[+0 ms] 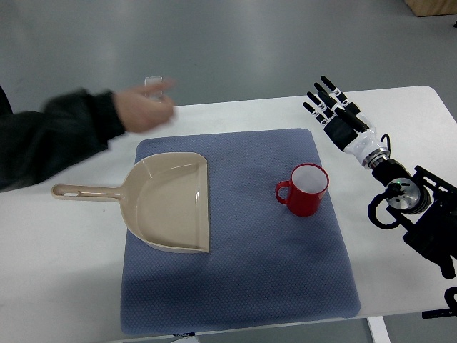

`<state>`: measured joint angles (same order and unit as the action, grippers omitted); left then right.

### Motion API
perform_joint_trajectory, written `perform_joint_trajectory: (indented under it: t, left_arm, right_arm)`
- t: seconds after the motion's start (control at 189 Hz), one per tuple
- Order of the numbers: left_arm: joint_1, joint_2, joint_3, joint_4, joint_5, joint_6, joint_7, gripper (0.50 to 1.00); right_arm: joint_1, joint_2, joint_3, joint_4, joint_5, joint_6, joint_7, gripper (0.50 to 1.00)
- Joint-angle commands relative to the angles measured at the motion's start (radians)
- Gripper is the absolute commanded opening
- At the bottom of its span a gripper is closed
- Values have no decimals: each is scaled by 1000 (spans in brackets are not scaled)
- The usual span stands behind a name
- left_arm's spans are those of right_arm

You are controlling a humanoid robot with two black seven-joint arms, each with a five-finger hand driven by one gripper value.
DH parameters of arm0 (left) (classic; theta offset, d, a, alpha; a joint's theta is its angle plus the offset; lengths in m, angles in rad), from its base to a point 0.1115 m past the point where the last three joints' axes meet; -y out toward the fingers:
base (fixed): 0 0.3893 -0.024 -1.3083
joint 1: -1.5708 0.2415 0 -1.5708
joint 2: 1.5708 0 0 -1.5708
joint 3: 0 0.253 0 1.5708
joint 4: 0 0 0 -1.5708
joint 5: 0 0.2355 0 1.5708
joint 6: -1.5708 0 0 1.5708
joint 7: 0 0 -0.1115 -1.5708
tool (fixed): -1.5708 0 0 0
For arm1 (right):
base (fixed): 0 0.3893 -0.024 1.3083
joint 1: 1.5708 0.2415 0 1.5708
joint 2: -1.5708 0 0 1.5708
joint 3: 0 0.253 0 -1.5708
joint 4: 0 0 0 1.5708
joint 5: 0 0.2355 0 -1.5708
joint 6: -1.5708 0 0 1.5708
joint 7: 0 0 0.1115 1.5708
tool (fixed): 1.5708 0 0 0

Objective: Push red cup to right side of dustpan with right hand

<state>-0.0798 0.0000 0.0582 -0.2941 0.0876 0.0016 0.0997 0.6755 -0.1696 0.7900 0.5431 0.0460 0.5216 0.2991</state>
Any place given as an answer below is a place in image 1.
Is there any person's bare hand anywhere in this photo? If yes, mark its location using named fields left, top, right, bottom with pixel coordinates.
left=113, top=80, right=175, bottom=134

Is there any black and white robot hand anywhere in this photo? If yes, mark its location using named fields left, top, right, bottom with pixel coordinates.
left=303, top=76, right=391, bottom=169

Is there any red mug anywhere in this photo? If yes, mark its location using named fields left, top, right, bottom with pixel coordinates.
left=275, top=163, right=329, bottom=217

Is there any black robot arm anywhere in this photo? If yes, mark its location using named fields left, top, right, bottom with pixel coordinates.
left=368, top=134, right=456, bottom=279

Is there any dark jacket sleeve forearm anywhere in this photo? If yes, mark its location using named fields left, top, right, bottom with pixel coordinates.
left=1, top=89, right=125, bottom=192

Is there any beige plastic dustpan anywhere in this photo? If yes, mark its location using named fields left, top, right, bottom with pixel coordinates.
left=51, top=152, right=211, bottom=253

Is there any wooden box corner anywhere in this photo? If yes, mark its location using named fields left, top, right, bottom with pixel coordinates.
left=404, top=0, right=457, bottom=17

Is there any white table leg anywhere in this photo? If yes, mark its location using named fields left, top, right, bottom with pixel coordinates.
left=367, top=316, right=391, bottom=343

